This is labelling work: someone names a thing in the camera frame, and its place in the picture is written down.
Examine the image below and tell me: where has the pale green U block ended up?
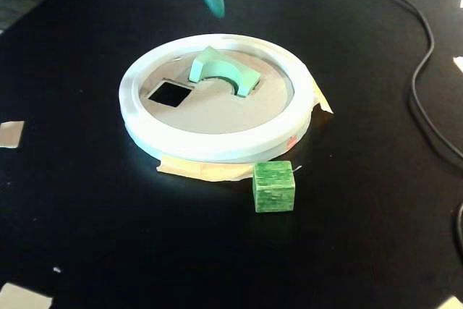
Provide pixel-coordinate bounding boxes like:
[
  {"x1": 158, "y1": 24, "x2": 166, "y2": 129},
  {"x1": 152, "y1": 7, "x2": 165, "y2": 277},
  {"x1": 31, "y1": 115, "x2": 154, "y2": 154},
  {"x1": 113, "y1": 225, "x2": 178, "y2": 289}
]
[{"x1": 187, "y1": 45, "x2": 263, "y2": 100}]

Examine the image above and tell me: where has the white round shape sorter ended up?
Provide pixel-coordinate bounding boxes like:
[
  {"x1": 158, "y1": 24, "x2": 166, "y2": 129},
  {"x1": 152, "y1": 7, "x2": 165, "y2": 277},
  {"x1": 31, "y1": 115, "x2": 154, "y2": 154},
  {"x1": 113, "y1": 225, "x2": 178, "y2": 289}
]
[{"x1": 118, "y1": 33, "x2": 315, "y2": 164}]

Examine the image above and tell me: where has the beige masking tape piece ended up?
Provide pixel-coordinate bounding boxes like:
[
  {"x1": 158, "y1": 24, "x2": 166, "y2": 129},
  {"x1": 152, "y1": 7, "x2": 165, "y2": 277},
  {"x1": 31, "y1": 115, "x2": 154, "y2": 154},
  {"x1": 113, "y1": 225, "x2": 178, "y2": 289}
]
[
  {"x1": 438, "y1": 295, "x2": 463, "y2": 309},
  {"x1": 310, "y1": 80, "x2": 335, "y2": 117},
  {"x1": 156, "y1": 153, "x2": 258, "y2": 183},
  {"x1": 0, "y1": 120, "x2": 26, "y2": 149},
  {"x1": 0, "y1": 282, "x2": 54, "y2": 309}
]

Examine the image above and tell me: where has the green wooden cube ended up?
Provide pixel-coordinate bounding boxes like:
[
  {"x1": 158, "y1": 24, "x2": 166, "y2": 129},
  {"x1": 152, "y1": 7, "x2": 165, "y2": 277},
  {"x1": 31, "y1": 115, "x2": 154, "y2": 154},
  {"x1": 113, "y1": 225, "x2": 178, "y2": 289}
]
[{"x1": 252, "y1": 159, "x2": 296, "y2": 213}]

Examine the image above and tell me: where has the long black cable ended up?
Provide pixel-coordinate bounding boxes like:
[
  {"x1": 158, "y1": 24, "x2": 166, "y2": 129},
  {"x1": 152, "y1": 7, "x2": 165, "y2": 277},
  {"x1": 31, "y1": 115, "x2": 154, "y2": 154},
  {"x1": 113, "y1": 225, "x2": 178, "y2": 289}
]
[{"x1": 209, "y1": 0, "x2": 463, "y2": 162}]

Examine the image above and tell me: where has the black cable loop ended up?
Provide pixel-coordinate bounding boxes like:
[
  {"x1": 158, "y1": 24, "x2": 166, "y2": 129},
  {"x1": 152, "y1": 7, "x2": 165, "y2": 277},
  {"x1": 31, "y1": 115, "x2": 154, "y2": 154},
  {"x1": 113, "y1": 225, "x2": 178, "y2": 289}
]
[{"x1": 451, "y1": 201, "x2": 463, "y2": 256}]

